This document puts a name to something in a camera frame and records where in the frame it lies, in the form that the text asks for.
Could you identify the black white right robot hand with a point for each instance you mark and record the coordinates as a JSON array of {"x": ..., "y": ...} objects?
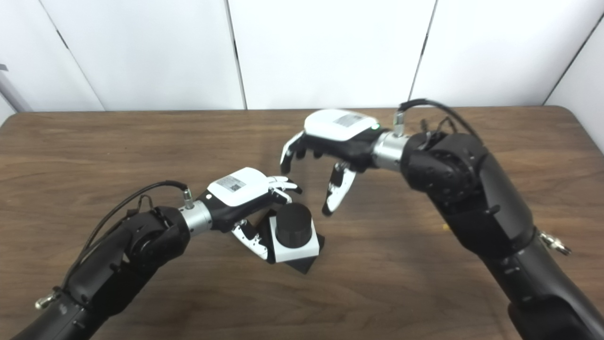
[{"x": 335, "y": 125}]

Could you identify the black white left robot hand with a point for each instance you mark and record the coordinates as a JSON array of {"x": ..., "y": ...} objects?
[{"x": 236, "y": 186}]

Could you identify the black peg with square base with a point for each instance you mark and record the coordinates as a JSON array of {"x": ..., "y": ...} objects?
[{"x": 295, "y": 226}]

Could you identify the white square piece with hole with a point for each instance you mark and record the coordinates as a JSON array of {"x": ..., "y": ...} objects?
[{"x": 292, "y": 254}]

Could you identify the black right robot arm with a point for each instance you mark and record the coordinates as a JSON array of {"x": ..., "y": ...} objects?
[{"x": 472, "y": 189}]

